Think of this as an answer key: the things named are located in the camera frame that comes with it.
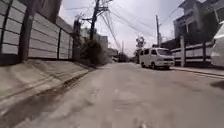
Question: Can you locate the pale building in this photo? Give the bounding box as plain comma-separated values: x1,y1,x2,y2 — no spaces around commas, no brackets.
79,27,110,52

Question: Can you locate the dark building behind wall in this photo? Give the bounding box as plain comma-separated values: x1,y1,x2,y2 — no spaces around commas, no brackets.
18,0,63,25

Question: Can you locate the white slatted fence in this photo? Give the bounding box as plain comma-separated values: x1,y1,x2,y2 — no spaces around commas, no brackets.
169,35,214,68

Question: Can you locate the tree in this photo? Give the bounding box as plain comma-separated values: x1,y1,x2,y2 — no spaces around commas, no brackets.
135,35,147,51

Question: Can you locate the white car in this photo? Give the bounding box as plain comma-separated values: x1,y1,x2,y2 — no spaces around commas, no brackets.
210,20,224,68

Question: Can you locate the dark bush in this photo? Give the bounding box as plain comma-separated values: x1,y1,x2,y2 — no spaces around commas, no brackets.
79,38,108,66

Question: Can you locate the sloped concrete verge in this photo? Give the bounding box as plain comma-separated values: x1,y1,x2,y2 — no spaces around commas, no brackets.
0,59,91,111

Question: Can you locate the white van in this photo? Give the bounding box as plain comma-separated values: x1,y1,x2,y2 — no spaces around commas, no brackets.
138,47,176,70

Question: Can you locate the dark utility pole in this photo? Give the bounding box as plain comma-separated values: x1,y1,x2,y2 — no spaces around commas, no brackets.
88,0,102,42

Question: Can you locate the grey concrete road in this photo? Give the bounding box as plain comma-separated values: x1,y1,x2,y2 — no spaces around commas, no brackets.
13,61,224,128

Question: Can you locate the grey multi-storey building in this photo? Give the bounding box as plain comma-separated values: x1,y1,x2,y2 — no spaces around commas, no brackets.
161,0,224,51

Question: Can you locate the grey slatted concrete wall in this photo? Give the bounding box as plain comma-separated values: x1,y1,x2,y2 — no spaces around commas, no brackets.
0,0,75,64

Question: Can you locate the grey utility pole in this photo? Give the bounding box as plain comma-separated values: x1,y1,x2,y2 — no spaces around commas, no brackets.
155,14,162,48

